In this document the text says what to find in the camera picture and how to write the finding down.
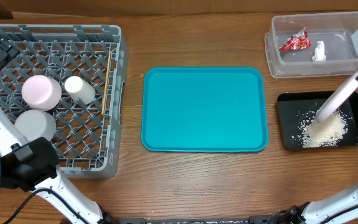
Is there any small pink bowl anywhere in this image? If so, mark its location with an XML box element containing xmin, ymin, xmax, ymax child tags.
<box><xmin>21</xmin><ymin>75</ymin><xmax>62</xmax><ymax>111</ymax></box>

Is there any clear plastic bin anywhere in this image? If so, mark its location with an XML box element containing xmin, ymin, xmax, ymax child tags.
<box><xmin>264</xmin><ymin>12</ymin><xmax>358</xmax><ymax>78</ymax></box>

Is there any grey plastic dish rack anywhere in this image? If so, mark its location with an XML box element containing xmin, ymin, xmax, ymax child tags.
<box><xmin>0</xmin><ymin>24</ymin><xmax>129</xmax><ymax>179</ymax></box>

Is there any spilled rice pile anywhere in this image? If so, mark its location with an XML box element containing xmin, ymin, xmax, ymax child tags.
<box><xmin>290</xmin><ymin>109</ymin><xmax>349</xmax><ymax>148</ymax></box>

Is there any red snack wrapper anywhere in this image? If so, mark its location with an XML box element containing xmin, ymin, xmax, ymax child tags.
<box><xmin>279</xmin><ymin>27</ymin><xmax>311</xmax><ymax>52</ymax></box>

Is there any large white plate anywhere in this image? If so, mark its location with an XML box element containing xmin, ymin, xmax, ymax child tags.
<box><xmin>315</xmin><ymin>72</ymin><xmax>358</xmax><ymax>123</ymax></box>

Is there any white cup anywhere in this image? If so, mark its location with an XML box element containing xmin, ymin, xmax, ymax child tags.
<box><xmin>64</xmin><ymin>76</ymin><xmax>96</xmax><ymax>105</ymax></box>

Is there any teal serving tray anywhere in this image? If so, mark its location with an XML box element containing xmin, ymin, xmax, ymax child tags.
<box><xmin>141</xmin><ymin>67</ymin><xmax>269</xmax><ymax>153</ymax></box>

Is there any black plastic tray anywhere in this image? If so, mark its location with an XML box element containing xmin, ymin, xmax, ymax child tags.
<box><xmin>276</xmin><ymin>91</ymin><xmax>358</xmax><ymax>151</ymax></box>

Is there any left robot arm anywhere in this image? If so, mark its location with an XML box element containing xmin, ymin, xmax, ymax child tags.
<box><xmin>0</xmin><ymin>34</ymin><xmax>115</xmax><ymax>223</ymax></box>

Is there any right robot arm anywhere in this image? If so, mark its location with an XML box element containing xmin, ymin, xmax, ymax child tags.
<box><xmin>269</xmin><ymin>72</ymin><xmax>358</xmax><ymax>224</ymax></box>

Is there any grey bowl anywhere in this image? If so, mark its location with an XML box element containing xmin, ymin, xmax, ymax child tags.
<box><xmin>14</xmin><ymin>110</ymin><xmax>57</xmax><ymax>141</ymax></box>

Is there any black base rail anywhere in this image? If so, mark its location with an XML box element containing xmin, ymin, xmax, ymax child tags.
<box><xmin>117</xmin><ymin>215</ymin><xmax>277</xmax><ymax>224</ymax></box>

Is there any white tissue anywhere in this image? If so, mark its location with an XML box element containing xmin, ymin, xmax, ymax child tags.
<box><xmin>312</xmin><ymin>40</ymin><xmax>326</xmax><ymax>62</ymax></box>

